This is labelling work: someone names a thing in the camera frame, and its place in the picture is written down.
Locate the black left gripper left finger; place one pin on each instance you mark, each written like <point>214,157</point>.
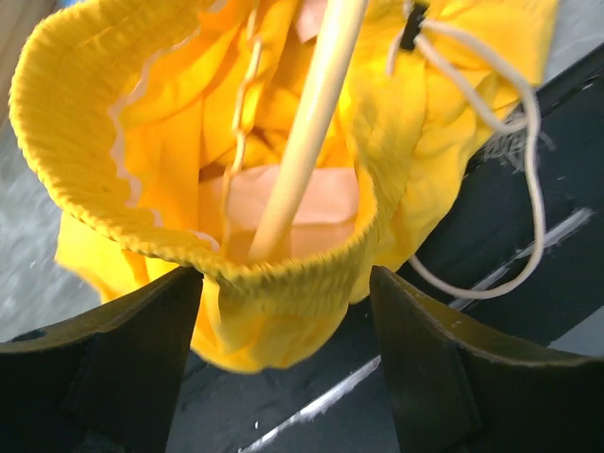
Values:
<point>112,373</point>

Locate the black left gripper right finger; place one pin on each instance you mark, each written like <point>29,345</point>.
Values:
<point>456,385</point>

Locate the yellow shorts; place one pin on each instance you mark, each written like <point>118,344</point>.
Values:
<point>159,127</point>

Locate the yellow wooden hanger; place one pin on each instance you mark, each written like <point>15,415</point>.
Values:
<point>294,208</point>

